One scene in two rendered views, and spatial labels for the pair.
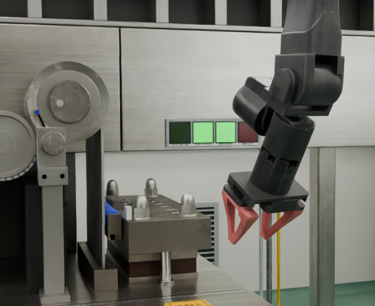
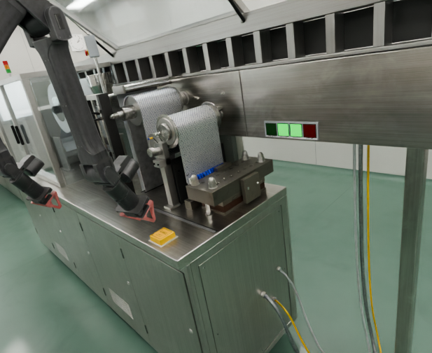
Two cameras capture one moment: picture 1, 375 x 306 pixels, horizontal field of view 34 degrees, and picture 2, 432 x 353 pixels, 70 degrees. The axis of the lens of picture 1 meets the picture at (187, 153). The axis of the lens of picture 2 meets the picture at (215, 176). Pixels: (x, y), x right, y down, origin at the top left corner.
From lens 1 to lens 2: 1.29 m
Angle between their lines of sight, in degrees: 65
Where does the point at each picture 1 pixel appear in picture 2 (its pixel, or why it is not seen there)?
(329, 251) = (413, 214)
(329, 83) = (93, 176)
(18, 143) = not seen: hidden behind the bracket
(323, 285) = (406, 234)
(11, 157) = not seen: hidden behind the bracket
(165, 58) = (261, 85)
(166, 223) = (197, 190)
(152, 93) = (257, 106)
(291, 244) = not seen: outside the picture
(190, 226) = (205, 194)
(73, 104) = (164, 134)
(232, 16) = (314, 44)
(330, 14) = (81, 147)
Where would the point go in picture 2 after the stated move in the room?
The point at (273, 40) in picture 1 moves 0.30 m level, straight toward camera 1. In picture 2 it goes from (326, 65) to (249, 80)
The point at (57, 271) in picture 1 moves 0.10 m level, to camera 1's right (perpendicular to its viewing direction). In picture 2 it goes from (169, 197) to (178, 204)
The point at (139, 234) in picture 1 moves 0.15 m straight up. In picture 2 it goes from (189, 191) to (182, 157)
